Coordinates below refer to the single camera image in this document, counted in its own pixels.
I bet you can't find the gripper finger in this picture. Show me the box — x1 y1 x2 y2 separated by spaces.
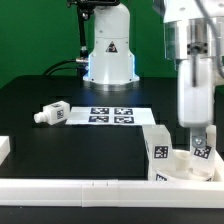
190 127 207 155

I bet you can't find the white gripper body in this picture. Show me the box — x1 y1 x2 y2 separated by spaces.
177 58 213 127

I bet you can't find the white round stool seat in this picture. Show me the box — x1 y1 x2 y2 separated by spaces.
148 149 214 182

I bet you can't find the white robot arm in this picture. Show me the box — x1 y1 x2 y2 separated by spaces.
83 0 224 150

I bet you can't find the white paper marker sheet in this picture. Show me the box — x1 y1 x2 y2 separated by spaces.
66 107 155 126

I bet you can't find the white obstacle fence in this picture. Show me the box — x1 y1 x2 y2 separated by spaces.
0 153 224 209

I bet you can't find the white block left edge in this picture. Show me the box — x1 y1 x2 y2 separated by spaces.
0 136 10 165

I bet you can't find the black cable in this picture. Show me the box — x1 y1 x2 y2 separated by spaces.
41 59 88 78

